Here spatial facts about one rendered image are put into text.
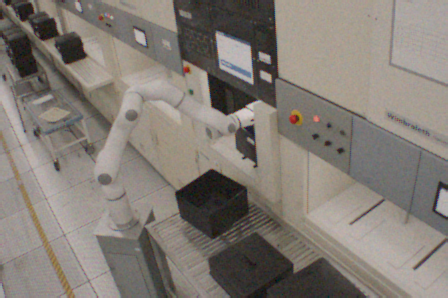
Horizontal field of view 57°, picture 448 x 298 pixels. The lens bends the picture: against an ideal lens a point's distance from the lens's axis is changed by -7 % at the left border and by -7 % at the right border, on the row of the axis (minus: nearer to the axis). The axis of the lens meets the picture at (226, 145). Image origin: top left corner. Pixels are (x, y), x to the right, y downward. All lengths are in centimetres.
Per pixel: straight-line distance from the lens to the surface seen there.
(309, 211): 222
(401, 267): 202
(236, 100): 279
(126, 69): 402
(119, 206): 238
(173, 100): 204
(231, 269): 199
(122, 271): 266
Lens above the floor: 238
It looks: 34 degrees down
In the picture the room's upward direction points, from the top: 7 degrees counter-clockwise
